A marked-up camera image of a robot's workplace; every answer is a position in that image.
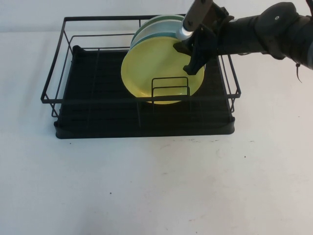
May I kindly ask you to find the black cable tie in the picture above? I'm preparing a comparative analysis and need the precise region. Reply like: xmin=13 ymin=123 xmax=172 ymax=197
xmin=294 ymin=62 xmax=303 ymax=84

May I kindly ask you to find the yellow round plate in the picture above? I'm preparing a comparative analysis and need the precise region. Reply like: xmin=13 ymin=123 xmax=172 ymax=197
xmin=120 ymin=36 xmax=206 ymax=105

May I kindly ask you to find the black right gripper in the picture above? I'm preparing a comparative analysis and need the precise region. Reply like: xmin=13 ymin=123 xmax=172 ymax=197
xmin=174 ymin=2 xmax=235 ymax=75

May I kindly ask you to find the green round plate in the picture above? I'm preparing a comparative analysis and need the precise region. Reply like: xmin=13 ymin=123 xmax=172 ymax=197
xmin=139 ymin=14 xmax=188 ymax=31

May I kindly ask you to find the teal round plate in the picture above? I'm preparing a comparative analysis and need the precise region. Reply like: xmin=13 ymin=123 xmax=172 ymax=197
xmin=129 ymin=30 xmax=183 ymax=53

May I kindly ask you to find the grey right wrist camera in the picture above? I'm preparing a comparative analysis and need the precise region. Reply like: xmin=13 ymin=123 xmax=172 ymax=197
xmin=175 ymin=0 xmax=214 ymax=40

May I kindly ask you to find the black wire dish rack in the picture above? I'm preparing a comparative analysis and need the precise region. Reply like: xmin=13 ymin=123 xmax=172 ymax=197
xmin=40 ymin=13 xmax=242 ymax=123

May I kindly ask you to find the black plastic drip tray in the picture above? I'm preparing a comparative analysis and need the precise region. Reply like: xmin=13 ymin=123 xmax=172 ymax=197
xmin=54 ymin=44 xmax=236 ymax=140

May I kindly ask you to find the pale blue round plate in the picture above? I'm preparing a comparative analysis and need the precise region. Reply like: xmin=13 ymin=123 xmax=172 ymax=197
xmin=132 ymin=20 xmax=184 ymax=46

